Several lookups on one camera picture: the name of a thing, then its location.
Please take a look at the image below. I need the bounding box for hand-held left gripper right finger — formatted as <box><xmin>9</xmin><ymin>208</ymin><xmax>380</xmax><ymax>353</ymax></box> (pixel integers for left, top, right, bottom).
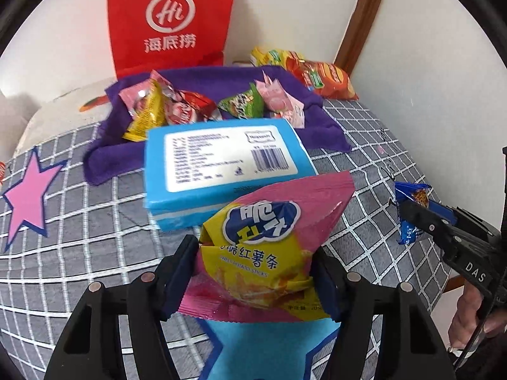
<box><xmin>315</xmin><ymin>251</ymin><xmax>454</xmax><ymax>380</ymax></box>

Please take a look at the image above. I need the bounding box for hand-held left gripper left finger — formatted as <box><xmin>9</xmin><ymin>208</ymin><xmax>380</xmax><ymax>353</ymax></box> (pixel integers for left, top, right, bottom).
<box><xmin>43</xmin><ymin>234</ymin><xmax>199</xmax><ymax>380</ymax></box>

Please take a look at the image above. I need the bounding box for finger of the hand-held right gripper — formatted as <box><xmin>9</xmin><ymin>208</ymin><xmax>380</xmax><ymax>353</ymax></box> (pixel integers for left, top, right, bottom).
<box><xmin>430</xmin><ymin>202</ymin><xmax>456</xmax><ymax>226</ymax></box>
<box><xmin>398</xmin><ymin>200</ymin><xmax>462</xmax><ymax>254</ymax></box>

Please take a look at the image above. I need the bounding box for blue snack packet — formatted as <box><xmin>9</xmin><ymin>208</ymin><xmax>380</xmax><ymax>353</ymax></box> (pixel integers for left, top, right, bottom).
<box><xmin>394</xmin><ymin>181</ymin><xmax>433</xmax><ymax>245</ymax></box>

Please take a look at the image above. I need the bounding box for large pink yellow snack bag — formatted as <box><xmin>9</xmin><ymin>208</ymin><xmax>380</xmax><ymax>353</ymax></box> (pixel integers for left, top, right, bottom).
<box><xmin>178</xmin><ymin>171</ymin><xmax>356</xmax><ymax>323</ymax></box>

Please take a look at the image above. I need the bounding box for yellow triangular snack packet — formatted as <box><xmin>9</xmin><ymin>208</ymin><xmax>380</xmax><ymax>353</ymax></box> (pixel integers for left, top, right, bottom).
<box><xmin>122</xmin><ymin>80</ymin><xmax>167</xmax><ymax>142</ymax></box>

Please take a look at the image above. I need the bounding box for white strawberry candy packet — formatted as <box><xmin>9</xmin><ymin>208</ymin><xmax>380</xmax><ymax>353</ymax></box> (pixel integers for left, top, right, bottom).
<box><xmin>164</xmin><ymin>97</ymin><xmax>199</xmax><ymax>125</ymax></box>

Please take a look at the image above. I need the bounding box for pale pink snack packet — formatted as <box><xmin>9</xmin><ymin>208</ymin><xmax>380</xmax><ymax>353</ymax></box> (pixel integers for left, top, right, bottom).
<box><xmin>283</xmin><ymin>99</ymin><xmax>305</xmax><ymax>128</ymax></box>
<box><xmin>263</xmin><ymin>87</ymin><xmax>296</xmax><ymax>117</ymax></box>

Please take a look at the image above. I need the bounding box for red snack packet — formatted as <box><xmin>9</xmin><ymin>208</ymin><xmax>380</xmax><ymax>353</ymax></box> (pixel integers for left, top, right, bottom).
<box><xmin>180</xmin><ymin>91</ymin><xmax>222</xmax><ymax>121</ymax></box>

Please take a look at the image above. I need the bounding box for green snack packet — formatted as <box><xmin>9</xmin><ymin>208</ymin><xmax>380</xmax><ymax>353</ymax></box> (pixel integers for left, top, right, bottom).
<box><xmin>218</xmin><ymin>83</ymin><xmax>265</xmax><ymax>120</ymax></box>

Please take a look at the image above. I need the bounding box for pink silver snack packet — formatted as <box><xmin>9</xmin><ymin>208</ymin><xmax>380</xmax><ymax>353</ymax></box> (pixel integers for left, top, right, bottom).
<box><xmin>119</xmin><ymin>69</ymin><xmax>185</xmax><ymax>117</ymax></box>

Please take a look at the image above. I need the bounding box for person's right hand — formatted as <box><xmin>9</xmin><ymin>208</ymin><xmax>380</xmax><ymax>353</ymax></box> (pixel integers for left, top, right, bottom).
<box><xmin>449</xmin><ymin>285</ymin><xmax>505</xmax><ymax>349</ymax></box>

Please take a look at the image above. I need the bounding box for blue tissue pack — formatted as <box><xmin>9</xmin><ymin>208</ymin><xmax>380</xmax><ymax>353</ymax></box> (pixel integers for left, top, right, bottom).
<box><xmin>143</xmin><ymin>118</ymin><xmax>319</xmax><ymax>231</ymax></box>

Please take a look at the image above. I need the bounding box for grey checked cloth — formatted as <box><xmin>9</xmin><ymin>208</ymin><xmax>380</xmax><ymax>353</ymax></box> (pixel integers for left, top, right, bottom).
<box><xmin>0</xmin><ymin>97</ymin><xmax>468</xmax><ymax>380</ymax></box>

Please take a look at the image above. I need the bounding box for blue paper star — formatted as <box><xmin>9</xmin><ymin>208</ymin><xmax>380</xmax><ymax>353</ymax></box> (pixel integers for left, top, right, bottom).
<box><xmin>196</xmin><ymin>317</ymin><xmax>341</xmax><ymax>380</ymax></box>

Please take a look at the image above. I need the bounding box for purple towel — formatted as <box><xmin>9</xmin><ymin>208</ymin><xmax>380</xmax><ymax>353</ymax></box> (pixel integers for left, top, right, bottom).
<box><xmin>84</xmin><ymin>65</ymin><xmax>353</xmax><ymax>186</ymax></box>

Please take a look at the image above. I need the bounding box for orange chip bag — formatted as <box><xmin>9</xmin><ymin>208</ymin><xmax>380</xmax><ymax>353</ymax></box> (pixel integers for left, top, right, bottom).
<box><xmin>286</xmin><ymin>57</ymin><xmax>359</xmax><ymax>100</ymax></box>

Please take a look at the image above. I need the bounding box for pink paper star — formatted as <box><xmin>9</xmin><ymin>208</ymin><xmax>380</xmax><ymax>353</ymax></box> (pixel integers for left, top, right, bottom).
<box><xmin>1</xmin><ymin>147</ymin><xmax>68</xmax><ymax>253</ymax></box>

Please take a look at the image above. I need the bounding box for white fruit print cloth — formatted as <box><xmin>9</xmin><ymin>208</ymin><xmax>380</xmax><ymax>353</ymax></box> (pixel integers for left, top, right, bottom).
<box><xmin>16</xmin><ymin>81</ymin><xmax>119</xmax><ymax>159</ymax></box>

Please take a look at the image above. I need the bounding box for yellow chip bag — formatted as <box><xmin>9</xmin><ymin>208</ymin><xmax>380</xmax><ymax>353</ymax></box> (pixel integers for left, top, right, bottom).
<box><xmin>250</xmin><ymin>46</ymin><xmax>305</xmax><ymax>68</ymax></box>

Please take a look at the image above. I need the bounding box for red paper bag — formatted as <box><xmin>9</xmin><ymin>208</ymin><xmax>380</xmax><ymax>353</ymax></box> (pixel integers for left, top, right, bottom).
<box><xmin>107</xmin><ymin>0</ymin><xmax>241</xmax><ymax>82</ymax></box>

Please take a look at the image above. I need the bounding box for brown wooden door frame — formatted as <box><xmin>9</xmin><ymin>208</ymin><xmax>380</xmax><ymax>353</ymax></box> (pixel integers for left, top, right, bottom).
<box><xmin>335</xmin><ymin>0</ymin><xmax>393</xmax><ymax>76</ymax></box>

